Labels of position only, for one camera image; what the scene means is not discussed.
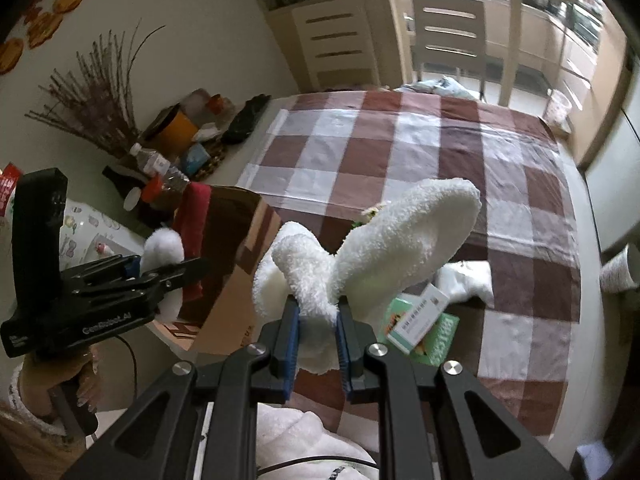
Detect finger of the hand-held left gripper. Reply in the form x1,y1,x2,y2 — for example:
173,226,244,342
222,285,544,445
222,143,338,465
67,257,212,307
62,254,143,287

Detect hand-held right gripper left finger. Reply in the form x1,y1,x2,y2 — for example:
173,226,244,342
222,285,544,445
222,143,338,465
62,297,303,480

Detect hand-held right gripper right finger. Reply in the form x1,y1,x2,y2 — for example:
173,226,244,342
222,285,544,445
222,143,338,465
336,297,576,480

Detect white fluffy pompom item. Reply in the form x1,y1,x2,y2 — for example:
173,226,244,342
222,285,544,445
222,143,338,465
140,227,187,322

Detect brown cardboard box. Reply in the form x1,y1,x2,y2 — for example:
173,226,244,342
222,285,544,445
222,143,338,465
160,185,283,361

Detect long white fluffy sock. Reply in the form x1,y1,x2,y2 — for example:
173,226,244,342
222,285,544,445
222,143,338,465
252,177,483,376

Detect person's left forearm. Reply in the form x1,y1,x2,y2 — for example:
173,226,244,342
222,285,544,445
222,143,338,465
0,365,101,480

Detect yellow round container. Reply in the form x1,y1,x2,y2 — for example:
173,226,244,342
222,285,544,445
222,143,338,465
149,105,202,162

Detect person's left hand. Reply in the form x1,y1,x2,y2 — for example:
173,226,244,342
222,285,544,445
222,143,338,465
17,347,101,418

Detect printed table cover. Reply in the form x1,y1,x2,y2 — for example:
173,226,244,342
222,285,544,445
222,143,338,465
57,197,152,277

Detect red cloth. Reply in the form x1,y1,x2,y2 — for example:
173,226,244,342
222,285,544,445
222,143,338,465
172,182,213,302

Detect red packet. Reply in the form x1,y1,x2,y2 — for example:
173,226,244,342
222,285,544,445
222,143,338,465
0,161,24,222

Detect white medicine box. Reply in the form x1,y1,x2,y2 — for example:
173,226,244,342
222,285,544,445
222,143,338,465
387,282,451,356

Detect red cap bottle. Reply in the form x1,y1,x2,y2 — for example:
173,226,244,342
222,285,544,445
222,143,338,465
141,167,192,212

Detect white fleece robe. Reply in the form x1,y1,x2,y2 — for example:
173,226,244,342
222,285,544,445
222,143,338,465
202,400,381,480

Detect dark sauce bottle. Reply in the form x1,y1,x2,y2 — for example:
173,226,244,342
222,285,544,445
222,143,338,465
102,162,151,197

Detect green printed box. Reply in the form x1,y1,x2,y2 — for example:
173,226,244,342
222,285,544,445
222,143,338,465
382,297,461,367

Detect clear water bottle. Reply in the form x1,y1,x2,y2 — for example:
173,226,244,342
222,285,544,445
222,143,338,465
129,142,173,177

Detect blue packet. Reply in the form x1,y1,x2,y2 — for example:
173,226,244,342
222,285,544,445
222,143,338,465
180,142,211,177

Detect wicker basket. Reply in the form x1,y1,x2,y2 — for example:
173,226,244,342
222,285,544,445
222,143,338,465
192,137,229,182

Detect short white sock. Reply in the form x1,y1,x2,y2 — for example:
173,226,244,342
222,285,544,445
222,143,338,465
432,260,496,309

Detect small daisy ornament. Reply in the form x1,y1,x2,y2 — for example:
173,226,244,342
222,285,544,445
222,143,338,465
350,200,394,231

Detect dried branch bundle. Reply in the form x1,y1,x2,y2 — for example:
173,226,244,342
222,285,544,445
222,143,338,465
25,20,167,159

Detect black cloth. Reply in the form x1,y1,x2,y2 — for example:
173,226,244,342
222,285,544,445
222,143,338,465
220,94,273,146

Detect brown white checkered blanket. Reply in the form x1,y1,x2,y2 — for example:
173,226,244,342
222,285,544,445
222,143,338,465
235,87,583,436

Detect white drawer cabinet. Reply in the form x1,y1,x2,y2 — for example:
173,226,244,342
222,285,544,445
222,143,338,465
290,0,381,92

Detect light blue cloth pile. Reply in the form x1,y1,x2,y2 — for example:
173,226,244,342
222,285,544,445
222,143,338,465
399,75,482,99

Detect white wardrobe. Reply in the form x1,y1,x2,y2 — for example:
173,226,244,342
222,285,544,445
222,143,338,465
575,35,640,253

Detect white waste bin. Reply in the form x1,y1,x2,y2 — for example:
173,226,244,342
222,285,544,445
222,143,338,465
545,89,574,134

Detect beige slatted chair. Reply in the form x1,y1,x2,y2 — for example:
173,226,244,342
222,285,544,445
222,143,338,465
411,0,489,97

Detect glass balcony door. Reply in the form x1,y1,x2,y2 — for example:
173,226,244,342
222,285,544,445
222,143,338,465
380,0,627,107

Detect black cable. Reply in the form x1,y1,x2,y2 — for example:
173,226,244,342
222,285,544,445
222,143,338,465
90,332,139,442

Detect orange wall stickers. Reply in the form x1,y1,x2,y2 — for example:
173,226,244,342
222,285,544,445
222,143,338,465
0,0,132,76

